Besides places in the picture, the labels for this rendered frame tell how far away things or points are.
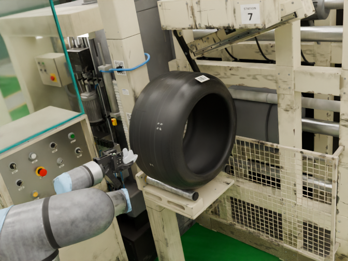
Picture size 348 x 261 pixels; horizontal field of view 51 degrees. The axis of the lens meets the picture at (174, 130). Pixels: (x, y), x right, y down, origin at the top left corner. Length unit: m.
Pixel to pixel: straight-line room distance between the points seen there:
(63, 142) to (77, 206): 1.26
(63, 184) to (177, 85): 0.65
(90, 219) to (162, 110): 0.83
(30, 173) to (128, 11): 0.95
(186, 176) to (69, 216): 0.94
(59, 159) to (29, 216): 1.25
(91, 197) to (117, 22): 1.11
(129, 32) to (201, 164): 0.80
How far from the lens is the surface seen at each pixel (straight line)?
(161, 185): 1.92
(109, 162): 1.47
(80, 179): 1.37
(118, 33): 1.81
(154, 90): 1.67
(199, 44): 2.00
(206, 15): 1.76
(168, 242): 2.38
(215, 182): 2.06
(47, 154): 2.03
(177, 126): 1.55
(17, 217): 0.85
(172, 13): 1.89
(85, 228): 0.83
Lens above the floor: 1.95
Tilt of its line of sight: 25 degrees down
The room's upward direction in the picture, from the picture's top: 10 degrees counter-clockwise
